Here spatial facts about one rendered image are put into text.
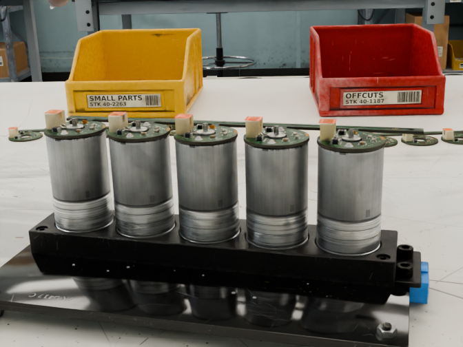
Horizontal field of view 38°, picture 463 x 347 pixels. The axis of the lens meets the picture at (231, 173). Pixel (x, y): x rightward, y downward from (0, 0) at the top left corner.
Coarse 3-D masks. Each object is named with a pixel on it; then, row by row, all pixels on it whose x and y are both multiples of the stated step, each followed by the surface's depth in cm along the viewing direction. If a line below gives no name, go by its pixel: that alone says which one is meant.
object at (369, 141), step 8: (360, 136) 25; (368, 136) 25; (376, 136) 25; (320, 144) 24; (328, 144) 24; (336, 144) 24; (344, 144) 24; (352, 144) 24; (360, 144) 24; (368, 144) 24; (376, 144) 24; (384, 144) 24
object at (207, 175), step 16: (176, 144) 26; (224, 144) 25; (176, 160) 26; (192, 160) 25; (208, 160) 25; (224, 160) 25; (192, 176) 25; (208, 176) 25; (224, 176) 26; (192, 192) 26; (208, 192) 26; (224, 192) 26; (192, 208) 26; (208, 208) 26; (224, 208) 26; (192, 224) 26; (208, 224) 26; (224, 224) 26; (192, 240) 26; (208, 240) 26; (224, 240) 26
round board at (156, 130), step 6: (132, 126) 27; (144, 126) 27; (150, 126) 27; (156, 126) 27; (162, 126) 27; (108, 132) 27; (114, 132) 27; (120, 132) 26; (126, 132) 26; (144, 132) 26; (150, 132) 26; (156, 132) 26; (162, 132) 26; (168, 132) 26; (114, 138) 26; (120, 138) 26; (126, 138) 26; (132, 138) 26; (138, 138) 26; (144, 138) 26; (150, 138) 26; (156, 138) 26
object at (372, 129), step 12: (96, 120) 29; (132, 120) 28; (144, 120) 28; (156, 120) 28; (168, 120) 28; (204, 120) 28; (216, 120) 28; (372, 132) 26; (384, 132) 26; (396, 132) 26; (408, 132) 26; (420, 132) 25
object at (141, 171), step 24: (120, 144) 26; (144, 144) 26; (168, 144) 27; (120, 168) 26; (144, 168) 26; (168, 168) 27; (120, 192) 27; (144, 192) 26; (168, 192) 27; (120, 216) 27; (144, 216) 27; (168, 216) 27
